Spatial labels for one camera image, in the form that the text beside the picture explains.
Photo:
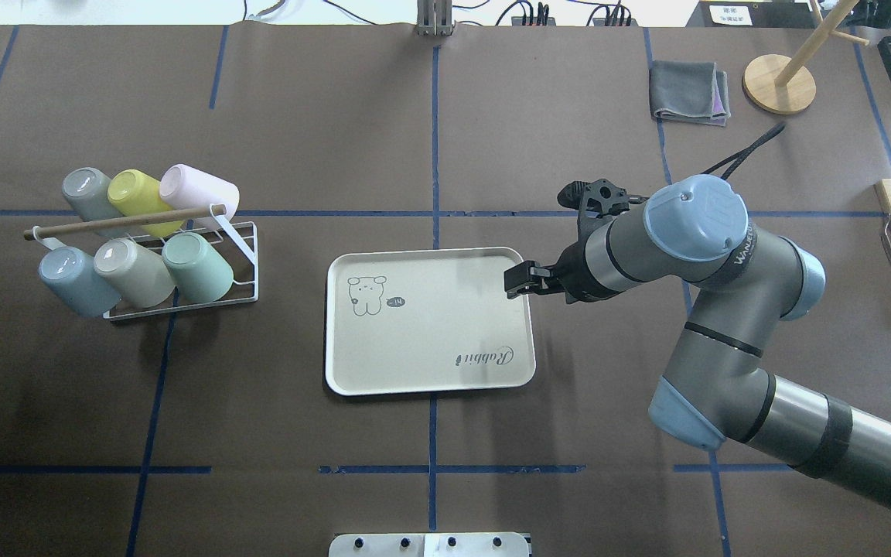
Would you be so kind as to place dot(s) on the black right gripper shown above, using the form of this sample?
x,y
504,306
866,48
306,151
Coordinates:
x,y
571,272

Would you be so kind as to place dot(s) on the cream rabbit tray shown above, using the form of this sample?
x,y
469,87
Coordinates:
x,y
399,322

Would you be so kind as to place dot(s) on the mint green cup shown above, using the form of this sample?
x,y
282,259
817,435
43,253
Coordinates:
x,y
201,274

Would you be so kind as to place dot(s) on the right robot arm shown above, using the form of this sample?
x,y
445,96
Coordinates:
x,y
748,281

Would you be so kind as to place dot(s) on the pink cup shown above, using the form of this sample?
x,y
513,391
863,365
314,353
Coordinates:
x,y
183,187

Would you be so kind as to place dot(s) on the beige cup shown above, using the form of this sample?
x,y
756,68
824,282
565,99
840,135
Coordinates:
x,y
138,274

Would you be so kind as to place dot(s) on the yellow cup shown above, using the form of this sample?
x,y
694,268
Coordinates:
x,y
134,193

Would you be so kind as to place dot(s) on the grey-green cup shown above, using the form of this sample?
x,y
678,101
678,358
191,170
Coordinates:
x,y
86,190

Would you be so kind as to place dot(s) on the blue-grey cup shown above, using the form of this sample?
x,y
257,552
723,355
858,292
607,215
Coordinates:
x,y
69,272

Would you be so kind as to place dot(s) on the folded grey cloth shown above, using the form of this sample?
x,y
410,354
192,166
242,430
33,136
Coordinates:
x,y
689,91

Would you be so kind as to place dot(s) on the wooden mug tree stand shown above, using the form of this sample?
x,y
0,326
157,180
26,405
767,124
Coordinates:
x,y
782,84

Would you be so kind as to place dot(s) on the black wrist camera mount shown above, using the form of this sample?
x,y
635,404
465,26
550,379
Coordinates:
x,y
598,203

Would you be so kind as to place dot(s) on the aluminium frame post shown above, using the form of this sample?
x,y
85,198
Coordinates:
x,y
434,18

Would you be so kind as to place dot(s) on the white wire cup rack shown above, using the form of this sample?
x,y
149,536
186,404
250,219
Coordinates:
x,y
237,243

